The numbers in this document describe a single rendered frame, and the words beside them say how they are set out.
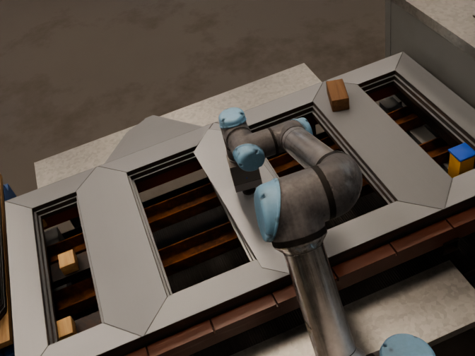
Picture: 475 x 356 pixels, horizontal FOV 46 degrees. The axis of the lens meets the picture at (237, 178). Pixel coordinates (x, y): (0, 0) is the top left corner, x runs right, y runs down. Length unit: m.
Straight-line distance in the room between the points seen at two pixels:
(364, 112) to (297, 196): 0.93
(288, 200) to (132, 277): 0.69
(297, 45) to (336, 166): 2.94
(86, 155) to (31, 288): 0.72
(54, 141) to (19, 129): 0.35
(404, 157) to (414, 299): 0.43
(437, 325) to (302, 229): 0.67
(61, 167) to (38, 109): 1.93
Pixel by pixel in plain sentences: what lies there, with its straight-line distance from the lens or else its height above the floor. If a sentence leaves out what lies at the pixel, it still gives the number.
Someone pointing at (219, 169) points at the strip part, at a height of 0.87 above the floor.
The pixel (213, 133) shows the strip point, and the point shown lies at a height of 0.87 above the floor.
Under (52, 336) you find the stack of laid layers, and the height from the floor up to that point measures 0.84.
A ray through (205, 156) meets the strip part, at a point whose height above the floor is 0.87.
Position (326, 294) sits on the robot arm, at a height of 1.14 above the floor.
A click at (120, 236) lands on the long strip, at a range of 1.75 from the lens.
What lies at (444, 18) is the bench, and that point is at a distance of 2.11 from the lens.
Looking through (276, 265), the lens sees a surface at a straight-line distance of 1.55.
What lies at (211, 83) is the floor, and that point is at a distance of 3.82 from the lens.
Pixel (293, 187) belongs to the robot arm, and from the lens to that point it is 1.10.
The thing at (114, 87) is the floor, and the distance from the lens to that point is 4.09.
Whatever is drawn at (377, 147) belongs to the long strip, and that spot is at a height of 0.87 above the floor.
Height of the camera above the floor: 2.10
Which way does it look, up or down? 43 degrees down
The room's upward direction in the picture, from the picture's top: 14 degrees counter-clockwise
